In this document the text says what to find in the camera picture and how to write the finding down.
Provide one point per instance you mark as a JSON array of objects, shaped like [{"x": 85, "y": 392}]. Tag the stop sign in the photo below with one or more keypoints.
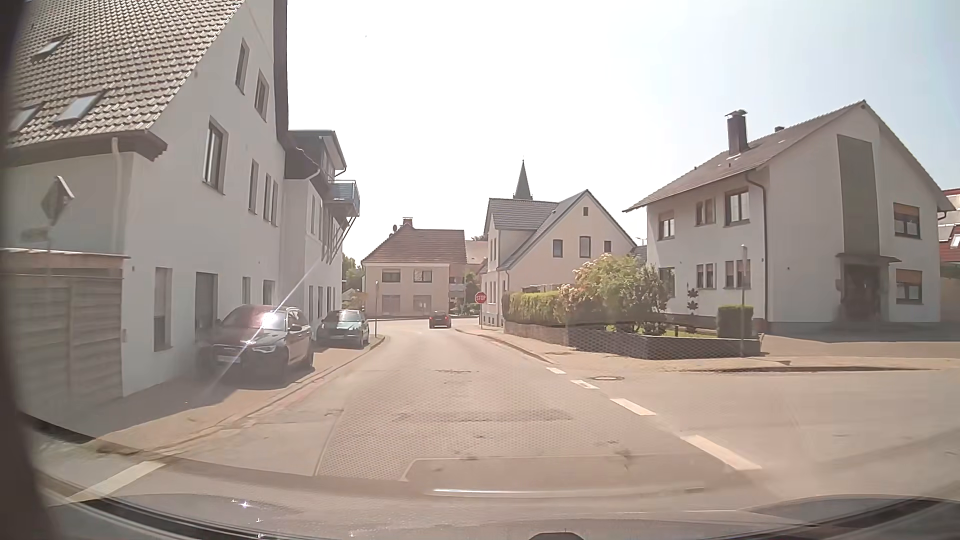
[{"x": 480, "y": 298}]

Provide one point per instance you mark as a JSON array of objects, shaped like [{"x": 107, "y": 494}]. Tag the red car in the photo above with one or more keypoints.
[{"x": 439, "y": 319}]

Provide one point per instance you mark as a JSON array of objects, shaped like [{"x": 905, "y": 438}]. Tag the beige house, red roof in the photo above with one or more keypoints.
[{"x": 415, "y": 274}]

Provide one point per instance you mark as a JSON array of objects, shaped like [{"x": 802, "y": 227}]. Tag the green hedge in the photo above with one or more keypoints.
[{"x": 534, "y": 307}]

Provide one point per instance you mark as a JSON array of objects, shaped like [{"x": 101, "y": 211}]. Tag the cream house, grey roof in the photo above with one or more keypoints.
[{"x": 551, "y": 244}]

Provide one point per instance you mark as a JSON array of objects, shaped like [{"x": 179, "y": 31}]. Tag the church spire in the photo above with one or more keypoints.
[{"x": 523, "y": 184}]

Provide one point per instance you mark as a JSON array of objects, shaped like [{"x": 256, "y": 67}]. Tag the grey asphalt road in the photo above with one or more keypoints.
[{"x": 480, "y": 405}]

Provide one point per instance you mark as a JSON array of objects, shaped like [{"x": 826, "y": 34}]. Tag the flowering bush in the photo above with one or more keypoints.
[{"x": 615, "y": 289}]

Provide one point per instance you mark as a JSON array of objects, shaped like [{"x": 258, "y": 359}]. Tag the dark green parked car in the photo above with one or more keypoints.
[{"x": 343, "y": 327}]

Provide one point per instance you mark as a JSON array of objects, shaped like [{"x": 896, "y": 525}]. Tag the white building with balcony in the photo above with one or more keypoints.
[{"x": 311, "y": 240}]

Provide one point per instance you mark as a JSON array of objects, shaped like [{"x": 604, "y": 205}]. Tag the road markings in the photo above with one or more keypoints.
[{"x": 631, "y": 406}]

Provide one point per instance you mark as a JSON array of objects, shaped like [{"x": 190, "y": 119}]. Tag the grass lawn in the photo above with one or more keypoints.
[{"x": 686, "y": 334}]

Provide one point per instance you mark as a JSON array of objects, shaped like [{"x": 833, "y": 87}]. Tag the paved pavement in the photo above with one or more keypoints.
[
  {"x": 187, "y": 401},
  {"x": 675, "y": 363}
]

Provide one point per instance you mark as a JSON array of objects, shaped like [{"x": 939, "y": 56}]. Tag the car's own bonnet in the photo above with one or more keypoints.
[{"x": 480, "y": 525}]

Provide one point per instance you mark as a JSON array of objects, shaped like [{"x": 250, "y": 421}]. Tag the trimmed box bush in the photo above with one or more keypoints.
[{"x": 735, "y": 321}]

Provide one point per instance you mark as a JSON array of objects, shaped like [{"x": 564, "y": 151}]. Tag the grey pole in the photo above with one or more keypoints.
[{"x": 743, "y": 300}]

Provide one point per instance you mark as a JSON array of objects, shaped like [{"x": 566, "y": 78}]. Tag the large white house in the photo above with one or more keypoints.
[{"x": 172, "y": 225}]

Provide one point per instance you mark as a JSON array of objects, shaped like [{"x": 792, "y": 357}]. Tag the white house, brown roof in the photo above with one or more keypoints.
[{"x": 810, "y": 225}]

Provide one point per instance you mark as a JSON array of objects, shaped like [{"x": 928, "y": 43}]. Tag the red-roofed building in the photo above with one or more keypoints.
[{"x": 949, "y": 240}]

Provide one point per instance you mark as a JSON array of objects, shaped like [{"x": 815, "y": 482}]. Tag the lamp post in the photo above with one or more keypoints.
[{"x": 376, "y": 304}]

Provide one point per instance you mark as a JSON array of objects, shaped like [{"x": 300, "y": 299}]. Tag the low gabion wall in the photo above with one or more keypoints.
[{"x": 637, "y": 345}]

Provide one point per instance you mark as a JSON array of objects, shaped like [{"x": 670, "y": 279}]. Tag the road sign on post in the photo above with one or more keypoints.
[{"x": 54, "y": 201}]

